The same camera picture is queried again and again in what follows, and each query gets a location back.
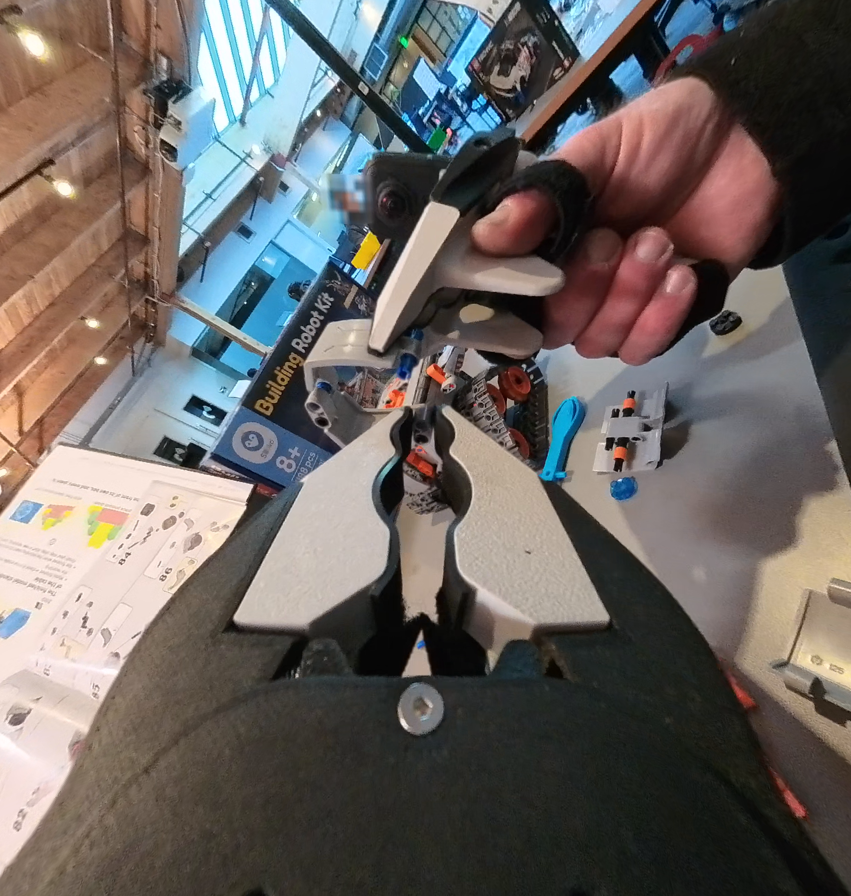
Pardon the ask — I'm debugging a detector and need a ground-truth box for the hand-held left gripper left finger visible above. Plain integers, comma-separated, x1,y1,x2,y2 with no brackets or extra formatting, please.
233,406,415,632

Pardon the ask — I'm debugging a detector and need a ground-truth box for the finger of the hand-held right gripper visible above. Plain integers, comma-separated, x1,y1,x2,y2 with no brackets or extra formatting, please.
427,301,545,358
366,199,566,354

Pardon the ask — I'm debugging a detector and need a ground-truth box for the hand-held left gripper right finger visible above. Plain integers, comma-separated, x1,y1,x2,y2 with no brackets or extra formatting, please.
438,405,612,652

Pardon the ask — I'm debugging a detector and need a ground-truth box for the grey panel piece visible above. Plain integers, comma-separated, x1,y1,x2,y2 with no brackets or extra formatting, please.
302,318,426,435

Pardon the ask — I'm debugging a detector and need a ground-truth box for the small orange building piece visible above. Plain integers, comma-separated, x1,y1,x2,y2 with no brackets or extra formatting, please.
719,665,757,713

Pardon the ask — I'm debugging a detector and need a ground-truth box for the person's right hand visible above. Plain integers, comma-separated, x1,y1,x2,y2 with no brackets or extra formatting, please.
467,76,781,366

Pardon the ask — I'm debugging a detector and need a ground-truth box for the toy tracked robot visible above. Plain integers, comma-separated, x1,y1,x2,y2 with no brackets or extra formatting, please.
380,345,550,517

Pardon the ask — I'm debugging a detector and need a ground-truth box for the toy car box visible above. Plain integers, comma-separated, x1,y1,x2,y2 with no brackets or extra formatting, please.
466,0,582,121

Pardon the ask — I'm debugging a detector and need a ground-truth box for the cyan brick separator tool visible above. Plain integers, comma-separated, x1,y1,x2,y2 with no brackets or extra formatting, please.
539,397,586,484

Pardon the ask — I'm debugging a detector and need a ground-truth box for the wooden work table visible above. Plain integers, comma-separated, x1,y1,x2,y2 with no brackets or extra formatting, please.
522,0,678,141

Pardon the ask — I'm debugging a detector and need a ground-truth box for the black pole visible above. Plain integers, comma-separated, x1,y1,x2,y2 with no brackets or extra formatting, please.
264,0,435,153

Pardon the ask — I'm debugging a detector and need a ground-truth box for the blue robot kit box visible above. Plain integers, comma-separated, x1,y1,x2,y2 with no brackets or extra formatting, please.
200,262,398,492

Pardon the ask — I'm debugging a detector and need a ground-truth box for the grey panel assembly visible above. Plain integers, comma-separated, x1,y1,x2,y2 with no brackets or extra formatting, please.
592,381,671,503

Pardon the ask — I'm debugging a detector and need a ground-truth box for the white instruction booklet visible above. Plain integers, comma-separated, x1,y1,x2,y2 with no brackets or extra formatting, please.
0,444,254,869

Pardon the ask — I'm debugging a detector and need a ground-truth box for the loose grey curved panel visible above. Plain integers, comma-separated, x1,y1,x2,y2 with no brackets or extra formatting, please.
772,577,851,715

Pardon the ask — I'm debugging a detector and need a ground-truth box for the long orange building piece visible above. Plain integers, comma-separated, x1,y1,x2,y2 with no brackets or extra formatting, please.
767,765,809,821

